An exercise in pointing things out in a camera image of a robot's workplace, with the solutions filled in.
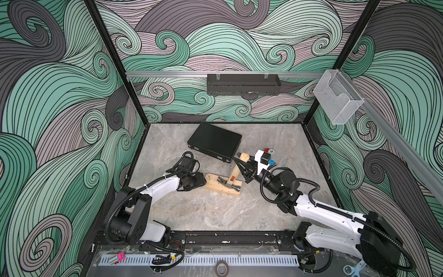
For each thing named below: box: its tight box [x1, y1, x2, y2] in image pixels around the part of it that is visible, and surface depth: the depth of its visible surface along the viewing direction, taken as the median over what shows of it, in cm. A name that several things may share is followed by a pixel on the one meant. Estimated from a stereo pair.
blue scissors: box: [343, 260, 367, 277], surface depth 67 cm
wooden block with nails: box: [203, 173, 243, 198], surface depth 88 cm
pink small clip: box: [117, 251, 126, 262], surface depth 70 cm
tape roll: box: [214, 260, 229, 277], surface depth 67 cm
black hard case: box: [187, 121, 243, 163], surface depth 107 cm
